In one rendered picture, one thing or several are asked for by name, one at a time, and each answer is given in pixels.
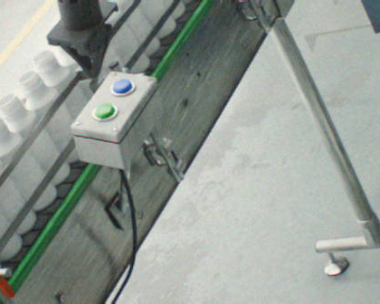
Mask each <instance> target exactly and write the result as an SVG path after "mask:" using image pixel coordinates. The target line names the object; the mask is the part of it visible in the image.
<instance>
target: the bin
mask: <svg viewBox="0 0 380 304"><path fill-rule="evenodd" d="M361 2H362V5H363V7H364V9H365V12H366V15H367V17H368V19H369V21H370V24H364V25H361V24H360V25H356V26H351V27H348V28H344V29H342V28H339V29H336V30H332V31H327V32H324V33H321V32H319V33H312V34H307V35H305V36H304V37H305V39H306V40H307V42H308V44H309V49H310V51H311V52H314V50H315V45H316V37H317V36H320V35H323V34H332V33H339V32H344V31H347V30H348V31H351V30H355V29H360V28H364V27H373V30H374V32H375V33H380V0H361Z"/></svg>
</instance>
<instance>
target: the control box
mask: <svg viewBox="0 0 380 304"><path fill-rule="evenodd" d="M120 79H128V80H130V81H131V83H132V89H131V90H129V91H128V92H125V93H116V92H114V91H113V89H112V86H113V83H114V82H115V81H117V80H120ZM99 104H112V105H113V106H114V107H115V110H116V111H115V113H114V114H113V115H112V116H110V117H108V118H105V119H100V118H98V117H96V115H95V109H96V108H97V107H98V106H99ZM162 114H163V108H162V104H161V99H160V95H159V89H158V86H157V78H155V77H144V76H137V75H131V74H125V73H120V72H114V71H113V72H111V73H110V75H109V76H108V78H107V79H105V81H104V82H103V83H102V84H101V85H100V88H99V90H98V91H97V92H96V94H95V95H94V96H93V98H92V99H91V100H90V102H89V103H88V104H87V105H86V106H85V108H84V109H83V111H82V112H81V114H80V116H79V117H78V118H77V119H76V121H75V122H74V123H73V125H72V126H71V129H72V133H73V135H74V140H75V143H76V147H77V149H78V153H79V157H80V160H81V161H84V162H88V163H92V164H97V165H103V166H110V167H116V168H117V169H118V170H119V172H120V174H121V180H120V190H119V195H118V196H117V198H116V199H115V201H114V202H113V204H111V207H110V211H111V213H112V214H113V216H114V218H115V219H116V221H117V223H118V224H119V226H120V228H122V230H123V231H125V230H126V228H128V226H129V224H130V222H132V232H133V252H132V258H131V263H130V265H129V269H128V273H127V275H126V277H125V279H124V281H123V283H122V284H121V286H120V288H119V290H118V291H117V293H116V295H115V296H114V299H113V300H112V302H110V304H116V301H117V300H118V298H119V296H120V295H121V293H122V291H123V290H124V289H125V286H126V284H127V283H128V280H129V278H130V276H131V274H132V271H133V270H134V266H135V263H136V261H135V258H136V251H137V223H136V212H137V210H136V208H135V207H134V204H133V199H132V195H131V192H130V189H129V186H128V181H129V172H130V163H131V160H132V158H133V157H134V156H135V155H136V154H137V152H138V151H139V149H140V147H141V146H142V144H143V143H144V141H145V140H146V138H147V136H148V135H149V132H150V130H152V128H153V127H154V126H155V125H156V123H157V121H158V120H159V118H160V117H161V115H162Z"/></svg>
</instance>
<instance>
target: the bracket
mask: <svg viewBox="0 0 380 304"><path fill-rule="evenodd" d="M233 1H234V2H236V1H237V2H238V3H239V4H240V5H239V6H238V7H237V8H238V10H239V12H240V14H241V16H242V19H243V20H245V19H246V20H248V21H249V22H254V21H258V22H257V24H258V25H259V26H260V28H262V29H263V31H264V32H265V33H269V32H271V30H272V29H271V27H270V24H271V16H270V15H268V14H267V13H266V11H265V9H264V7H263V5H262V3H263V1H262V0H233ZM245 3H248V7H249V9H250V10H253V11H254V13H255V14H256V16H257V17H253V18H250V17H248V14H247V12H246V10H245V8H244V7H243V5H242V4H245ZM109 68H110V69H111V71H114V72H120V73H125V74H131V73H130V71H129V70H128V68H123V69H122V68H121V66H120V65H119V61H114V62H112V63H110V64H109ZM75 72H78V73H79V74H80V76H81V81H86V80H91V82H90V84H89V86H90V89H91V90H92V92H93V93H94V94H96V92H97V91H98V90H99V88H100V85H101V84H102V83H103V82H104V81H105V80H104V79H103V78H102V77H100V78H98V79H92V78H89V77H88V76H87V75H86V73H85V72H84V71H83V70H82V67H81V66H79V68H78V69H77V70H76V71H75ZM18 99H20V101H21V102H22V103H23V105H26V102H27V97H26V95H25V94H23V96H22V97H20V98H18ZM149 136H150V137H151V139H152V141H153V142H151V143H149V142H148V141H147V140H145V141H144V143H143V144H145V145H146V146H147V149H146V151H145V153H146V155H147V156H148V158H149V161H150V163H151V165H154V163H155V164H156V165H158V166H168V168H167V173H168V174H169V175H171V176H173V177H174V178H175V180H176V181H177V182H181V181H183V180H184V179H185V176H184V174H183V173H182V172H183V170H184V169H185V162H184V161H183V160H182V159H180V158H178V156H177V155H176V153H175V150H174V143H173V141H172V140H171V139H169V138H162V137H161V135H160V134H159V132H158V130H157V129H156V127H155V126H154V127H153V128H152V130H150V132H149ZM151 147H156V148H155V152H156V154H157V155H158V156H161V157H163V158H164V160H165V162H162V163H161V162H159V161H158V160H157V156H156V155H155V153H154V151H153V150H152V148H151ZM11 274H12V272H11V270H10V269H0V300H1V302H2V303H3V304H16V303H15V301H14V299H13V297H14V291H13V290H12V288H10V286H9V284H8V282H7V280H6V279H5V277H10V276H11Z"/></svg>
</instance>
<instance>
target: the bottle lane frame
mask: <svg viewBox="0 0 380 304"><path fill-rule="evenodd" d="M262 1H263V3H262V5H263V7H264V9H265V11H266V13H267V14H268V15H270V16H271V24H270V27H271V28H272V26H273V25H274V23H275V22H276V20H277V18H278V17H279V14H280V11H279V9H278V7H277V6H276V4H275V2H274V0H262ZM200 3H201V4H200V5H199V6H198V8H197V9H195V11H193V12H192V16H191V17H190V20H189V21H188V22H186V23H185V27H184V28H183V29H182V31H181V32H180V33H179V34H176V38H175V40H174V41H173V44H172V45H169V46H168V48H169V49H168V51H167V52H166V53H165V54H164V56H163V57H160V58H159V59H160V62H159V63H158V64H157V66H156V68H155V69H154V70H152V71H150V72H151V74H150V75H149V77H155V78H157V86H158V89H159V95H160V99H161V104H162V108H163V114H162V115H161V117H160V118H159V120H158V121H157V123H156V125H155V127H156V129H157V130H158V132H159V134H160V135H161V137H162V138H169V139H171V140H172V141H173V143H174V150H175V153H176V155H177V156H178V158H180V159H182V160H183V161H184V162H185V169H184V170H183V172H182V173H183V174H184V175H185V174H186V173H187V171H188V170H189V168H190V166H191V165H192V164H193V162H194V161H195V158H196V157H197V153H199V151H200V149H201V147H202V146H203V144H204V142H205V141H206V139H207V138H208V136H209V134H210V133H211V131H212V129H213V128H214V126H215V125H216V123H217V121H218V120H219V118H220V116H221V114H222V112H223V110H224V108H225V107H226V105H227V104H228V103H229V101H230V99H231V98H232V96H233V94H234V93H235V91H236V88H237V86H238V85H239V83H240V82H241V81H242V78H243V77H244V75H245V73H246V72H247V71H248V70H247V69H248V68H249V66H250V65H251V64H252V61H253V60H254V58H255V56H256V55H257V52H258V51H259V50H260V48H261V46H262V44H263V43H264V41H265V39H266V37H267V35H268V34H269V33H265V32H264V31H263V29H262V28H260V26H259V25H258V24H257V22H258V21H254V22H249V21H248V20H246V19H245V20H243V19H242V16H241V14H240V12H239V10H238V8H237V7H238V6H239V5H240V4H239V3H238V2H237V1H236V2H234V1H233V0H203V1H200ZM146 149H147V146H146V145H145V144H142V146H141V147H140V149H139V151H138V152H137V154H136V155H135V156H134V157H133V158H132V160H131V163H130V172H129V181H128V186H129V189H130V192H131V195H132V199H133V204H134V207H135V208H136V210H137V212H136V223H137V251H136V254H137V252H138V250H139V248H140V247H141V246H142V244H143V242H144V241H145V240H146V238H147V237H148V235H149V234H150V230H151V229H152V228H153V226H154V225H155V223H156V221H157V219H158V218H159V217H160V215H161V214H162V213H163V211H164V209H165V208H166V206H167V205H168V203H169V201H170V198H171V196H172V195H173V193H174V192H175V190H176V189H177V188H178V186H179V184H180V183H181V182H177V181H176V180H175V178H174V177H173V176H171V175H169V174H168V173H167V168H168V166H158V165H156V164H155V163H154V165H151V163H150V161H149V158H148V156H147V155H146V153H145V151H146ZM120 180H121V174H120V172H119V170H118V169H117V168H116V167H110V166H103V165H97V164H92V163H89V164H88V165H87V166H86V167H85V168H83V172H82V173H81V175H80V177H79V178H78V180H77V181H76V182H75V183H71V184H72V185H73V187H72V189H71V191H70V192H69V193H68V194H67V195H66V196H65V197H63V198H61V200H62V203H61V204H60V205H59V207H58V208H57V209H56V211H55V214H48V215H50V216H51V219H50V220H49V222H48V223H47V224H46V226H45V227H44V228H43V229H42V230H37V231H39V232H40V235H39V236H38V238H36V240H35V241H34V244H33V245H31V246H27V247H26V248H28V250H29V251H28V252H27V253H26V254H25V256H24V257H23V259H22V261H21V262H18V263H17V262H15V264H17V268H16V270H14V272H13V275H12V276H11V277H10V278H9V279H8V280H7V282H8V284H9V286H10V288H12V290H13V291H14V297H13V299H14V301H15V303H16V304H105V303H106V301H107V300H108V299H109V296H111V294H112V292H113V290H114V289H115V287H116V286H117V284H118V283H119V281H120V279H121V278H122V277H123V274H124V272H125V271H126V270H127V268H128V266H129V264H130V263H131V258H132V252H133V232H132V222H130V224H129V226H128V228H126V230H125V231H123V230H122V228H120V226H119V224H118V223H117V221H116V219H115V218H114V216H113V214H112V213H111V211H110V207H111V204H113V202H114V201H115V199H116V198H117V196H118V195H119V190H120Z"/></svg>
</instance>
